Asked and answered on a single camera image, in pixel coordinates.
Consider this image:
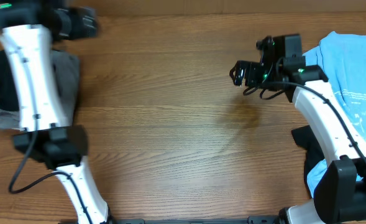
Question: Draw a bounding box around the black polo shirt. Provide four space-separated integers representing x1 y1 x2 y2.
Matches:
0 50 19 112

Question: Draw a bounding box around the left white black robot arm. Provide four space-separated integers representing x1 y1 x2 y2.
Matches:
0 1 114 223

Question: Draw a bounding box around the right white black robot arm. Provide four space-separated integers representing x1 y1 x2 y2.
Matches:
229 34 366 223

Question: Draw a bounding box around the folded grey shirt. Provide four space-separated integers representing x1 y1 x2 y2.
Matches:
0 49 80 131

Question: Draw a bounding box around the black garment under blue shirt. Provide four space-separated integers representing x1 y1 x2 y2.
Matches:
291 126 327 196

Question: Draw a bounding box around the light blue printed t-shirt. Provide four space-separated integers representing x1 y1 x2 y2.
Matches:
302 30 366 198

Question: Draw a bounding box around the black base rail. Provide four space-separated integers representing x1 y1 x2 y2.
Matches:
107 215 278 224

